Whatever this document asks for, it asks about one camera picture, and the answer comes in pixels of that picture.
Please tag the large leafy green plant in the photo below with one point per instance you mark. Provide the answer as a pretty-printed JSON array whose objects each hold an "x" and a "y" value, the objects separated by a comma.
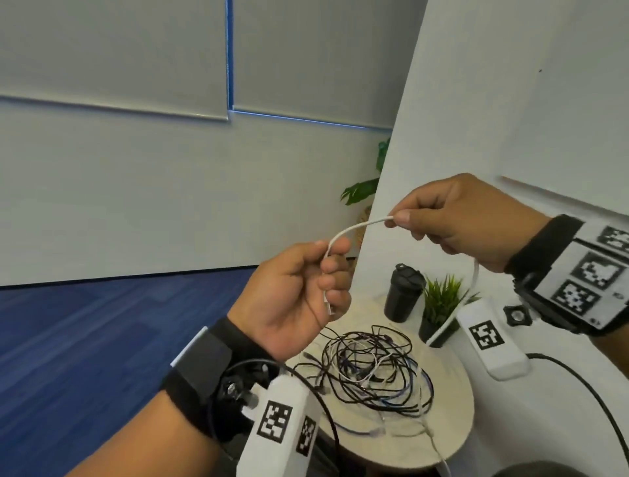
[{"x": 361, "y": 189}]

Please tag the person's right hand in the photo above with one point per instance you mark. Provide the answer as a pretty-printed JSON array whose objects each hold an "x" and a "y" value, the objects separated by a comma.
[{"x": 467, "y": 216}]

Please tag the person's right forearm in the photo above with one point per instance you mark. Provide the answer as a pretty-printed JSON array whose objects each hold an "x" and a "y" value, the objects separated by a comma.
[{"x": 614, "y": 349}]

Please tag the person's left hand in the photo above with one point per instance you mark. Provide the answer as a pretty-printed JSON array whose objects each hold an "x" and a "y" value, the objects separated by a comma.
[{"x": 285, "y": 295}]

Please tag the person's left forearm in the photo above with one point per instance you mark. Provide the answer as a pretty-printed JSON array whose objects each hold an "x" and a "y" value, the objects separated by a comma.
[{"x": 162, "y": 447}]

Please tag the black tumbler with lid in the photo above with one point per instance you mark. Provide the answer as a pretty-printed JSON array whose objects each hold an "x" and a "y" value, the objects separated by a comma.
[{"x": 403, "y": 295}]

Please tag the person's dark trousers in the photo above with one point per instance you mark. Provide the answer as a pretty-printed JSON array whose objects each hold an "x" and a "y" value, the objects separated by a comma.
[{"x": 535, "y": 469}]

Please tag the round white table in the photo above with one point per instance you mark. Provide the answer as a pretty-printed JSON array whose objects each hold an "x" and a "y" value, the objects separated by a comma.
[{"x": 452, "y": 393}]

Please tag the small potted grass plant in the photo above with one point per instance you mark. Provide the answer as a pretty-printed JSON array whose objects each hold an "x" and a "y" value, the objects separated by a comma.
[{"x": 442, "y": 295}]

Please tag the white wall whiteboard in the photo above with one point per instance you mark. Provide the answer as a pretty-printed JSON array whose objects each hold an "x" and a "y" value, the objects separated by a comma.
[{"x": 565, "y": 123}]

